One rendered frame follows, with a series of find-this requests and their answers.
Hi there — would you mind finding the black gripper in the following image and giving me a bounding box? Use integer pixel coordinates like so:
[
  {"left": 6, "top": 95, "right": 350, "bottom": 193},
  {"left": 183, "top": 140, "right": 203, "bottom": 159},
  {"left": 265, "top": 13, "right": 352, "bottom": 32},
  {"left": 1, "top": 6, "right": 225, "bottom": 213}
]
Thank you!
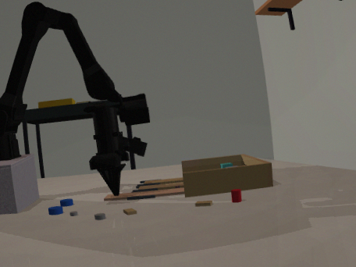
[{"left": 89, "top": 127, "right": 130, "bottom": 196}]

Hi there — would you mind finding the small yellow-brown flat block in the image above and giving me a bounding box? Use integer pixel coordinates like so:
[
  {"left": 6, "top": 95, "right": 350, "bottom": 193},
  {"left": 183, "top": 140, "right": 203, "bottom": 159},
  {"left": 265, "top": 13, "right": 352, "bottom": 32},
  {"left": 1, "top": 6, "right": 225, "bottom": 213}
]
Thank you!
[{"left": 123, "top": 208, "right": 137, "bottom": 215}]

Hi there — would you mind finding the tan cube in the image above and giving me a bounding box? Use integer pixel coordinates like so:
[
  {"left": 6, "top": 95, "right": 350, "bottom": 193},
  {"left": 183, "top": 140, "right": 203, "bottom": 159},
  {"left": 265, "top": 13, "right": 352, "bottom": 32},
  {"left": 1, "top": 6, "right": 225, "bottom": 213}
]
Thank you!
[{"left": 195, "top": 201, "right": 212, "bottom": 207}]

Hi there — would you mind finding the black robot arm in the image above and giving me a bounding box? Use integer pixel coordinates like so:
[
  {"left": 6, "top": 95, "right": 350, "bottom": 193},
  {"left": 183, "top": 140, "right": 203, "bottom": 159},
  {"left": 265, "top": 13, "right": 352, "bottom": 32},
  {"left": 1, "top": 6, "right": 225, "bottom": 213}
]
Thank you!
[{"left": 0, "top": 2, "right": 150, "bottom": 161}]

